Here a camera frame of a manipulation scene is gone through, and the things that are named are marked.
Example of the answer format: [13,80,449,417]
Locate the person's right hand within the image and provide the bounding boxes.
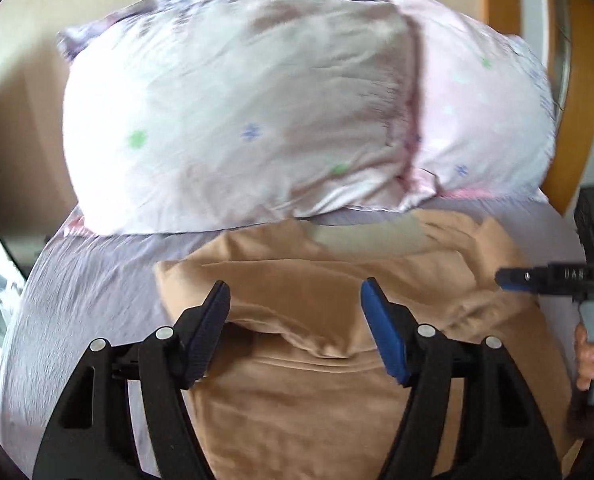
[574,323,594,391]

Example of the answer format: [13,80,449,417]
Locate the wooden headboard shelf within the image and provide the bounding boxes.
[482,0,594,216]

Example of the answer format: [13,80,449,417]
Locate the white floral pillow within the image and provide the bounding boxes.
[58,0,416,235]

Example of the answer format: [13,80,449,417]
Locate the tan garment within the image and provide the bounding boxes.
[154,210,573,479]

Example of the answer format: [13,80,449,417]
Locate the pink floral pillow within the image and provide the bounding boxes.
[388,0,556,209]

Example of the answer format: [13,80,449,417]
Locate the lavender bed sheet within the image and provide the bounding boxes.
[0,198,584,477]

